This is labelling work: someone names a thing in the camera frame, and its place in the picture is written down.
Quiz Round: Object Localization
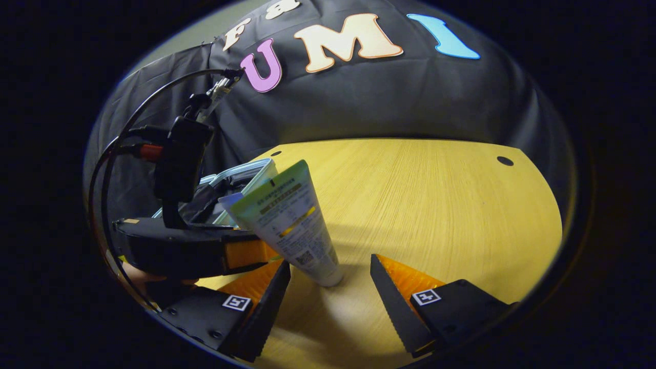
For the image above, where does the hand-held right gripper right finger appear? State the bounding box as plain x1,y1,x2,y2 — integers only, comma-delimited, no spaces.
370,254,515,359

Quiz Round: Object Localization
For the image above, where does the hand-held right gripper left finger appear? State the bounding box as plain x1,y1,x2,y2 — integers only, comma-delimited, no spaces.
158,259,292,363

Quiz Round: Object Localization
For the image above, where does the white green skin care tube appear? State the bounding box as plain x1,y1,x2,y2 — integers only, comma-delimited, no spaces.
218,159,345,288

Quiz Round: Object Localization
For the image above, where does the light blue suitcase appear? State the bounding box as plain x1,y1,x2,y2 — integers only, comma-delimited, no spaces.
153,158,279,229

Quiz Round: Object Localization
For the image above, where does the black backdrop cloth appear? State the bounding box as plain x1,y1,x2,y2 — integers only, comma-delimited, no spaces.
85,0,577,226

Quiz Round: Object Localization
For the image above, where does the black cable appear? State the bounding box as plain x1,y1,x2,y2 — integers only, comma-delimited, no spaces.
87,68,245,313

